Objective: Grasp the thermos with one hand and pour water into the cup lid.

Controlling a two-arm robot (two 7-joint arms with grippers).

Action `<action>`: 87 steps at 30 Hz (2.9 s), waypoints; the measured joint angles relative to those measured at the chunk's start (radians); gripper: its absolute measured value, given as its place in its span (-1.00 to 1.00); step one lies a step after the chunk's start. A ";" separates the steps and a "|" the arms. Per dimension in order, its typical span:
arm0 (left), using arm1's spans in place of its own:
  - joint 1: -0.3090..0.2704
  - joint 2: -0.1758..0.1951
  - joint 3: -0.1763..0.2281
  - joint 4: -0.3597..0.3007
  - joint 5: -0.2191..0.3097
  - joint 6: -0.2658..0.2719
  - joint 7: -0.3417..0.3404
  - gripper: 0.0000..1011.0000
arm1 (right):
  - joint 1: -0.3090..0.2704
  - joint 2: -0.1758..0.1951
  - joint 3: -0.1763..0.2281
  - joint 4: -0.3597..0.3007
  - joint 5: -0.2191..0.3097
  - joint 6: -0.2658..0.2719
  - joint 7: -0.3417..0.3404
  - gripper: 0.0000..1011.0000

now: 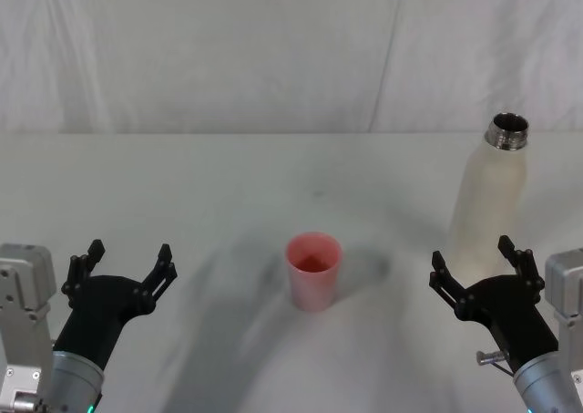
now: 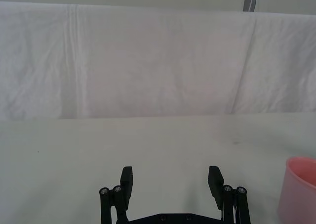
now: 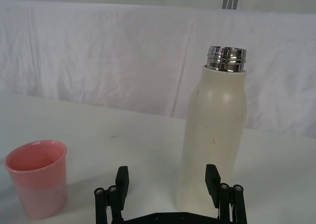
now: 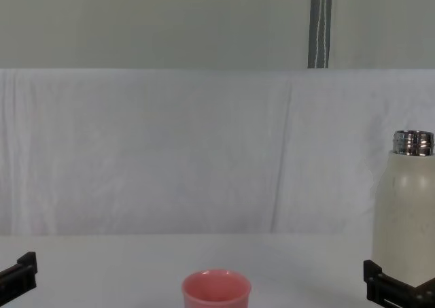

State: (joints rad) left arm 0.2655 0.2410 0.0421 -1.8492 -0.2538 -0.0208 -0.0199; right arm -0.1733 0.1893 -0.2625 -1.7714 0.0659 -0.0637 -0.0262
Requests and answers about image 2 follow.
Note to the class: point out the white table cloth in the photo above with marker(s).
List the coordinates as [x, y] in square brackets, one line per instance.
[158, 159]

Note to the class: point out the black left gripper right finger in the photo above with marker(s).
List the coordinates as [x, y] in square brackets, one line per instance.
[216, 182]

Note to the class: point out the white curtain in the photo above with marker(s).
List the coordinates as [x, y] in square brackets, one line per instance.
[153, 65]

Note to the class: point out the pink plastic cup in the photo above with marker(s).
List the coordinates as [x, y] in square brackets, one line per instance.
[293, 199]

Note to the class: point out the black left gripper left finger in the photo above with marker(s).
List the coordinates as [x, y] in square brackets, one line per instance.
[126, 182]

